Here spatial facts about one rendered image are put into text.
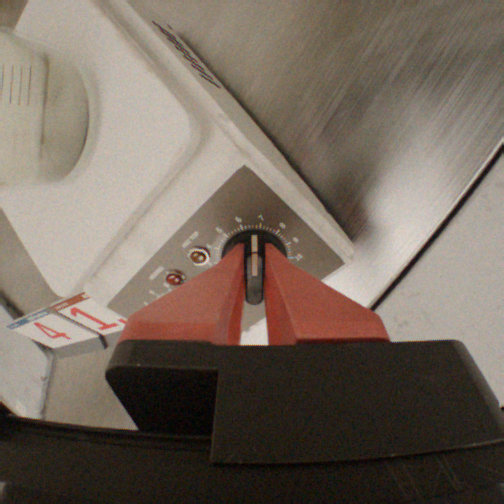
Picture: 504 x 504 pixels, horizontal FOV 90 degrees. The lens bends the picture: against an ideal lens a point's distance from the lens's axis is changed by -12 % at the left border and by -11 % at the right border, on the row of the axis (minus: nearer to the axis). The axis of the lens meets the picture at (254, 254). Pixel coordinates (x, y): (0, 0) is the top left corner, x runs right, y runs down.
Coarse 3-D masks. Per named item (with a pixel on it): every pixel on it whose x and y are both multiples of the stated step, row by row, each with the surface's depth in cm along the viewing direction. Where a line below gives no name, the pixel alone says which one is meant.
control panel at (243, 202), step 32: (224, 192) 12; (256, 192) 12; (192, 224) 13; (224, 224) 13; (256, 224) 13; (288, 224) 13; (160, 256) 14; (288, 256) 14; (320, 256) 14; (128, 288) 15; (160, 288) 15; (256, 320) 17
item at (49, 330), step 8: (40, 320) 24; (48, 320) 24; (56, 320) 24; (16, 328) 26; (24, 328) 26; (32, 328) 26; (40, 328) 26; (48, 328) 26; (56, 328) 25; (64, 328) 25; (72, 328) 25; (32, 336) 28; (40, 336) 27; (48, 336) 27; (56, 336) 27; (64, 336) 27; (72, 336) 27; (80, 336) 27; (48, 344) 29
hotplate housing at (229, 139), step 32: (128, 0) 12; (128, 32) 11; (160, 32) 12; (160, 64) 11; (192, 64) 13; (192, 96) 11; (224, 96) 14; (224, 128) 11; (256, 128) 15; (192, 160) 12; (224, 160) 11; (256, 160) 12; (192, 192) 12; (288, 192) 12; (160, 224) 13; (320, 224) 13; (128, 256) 14; (352, 256) 16; (96, 288) 15
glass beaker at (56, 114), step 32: (0, 32) 7; (0, 64) 7; (32, 64) 8; (64, 64) 9; (0, 96) 7; (32, 96) 8; (64, 96) 9; (96, 96) 10; (0, 128) 7; (32, 128) 8; (64, 128) 9; (96, 128) 10; (0, 160) 8; (32, 160) 9; (64, 160) 10
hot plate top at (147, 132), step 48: (48, 0) 10; (96, 0) 10; (96, 48) 10; (144, 96) 10; (96, 144) 11; (144, 144) 10; (192, 144) 10; (0, 192) 14; (48, 192) 12; (96, 192) 11; (144, 192) 11; (48, 240) 13; (96, 240) 12
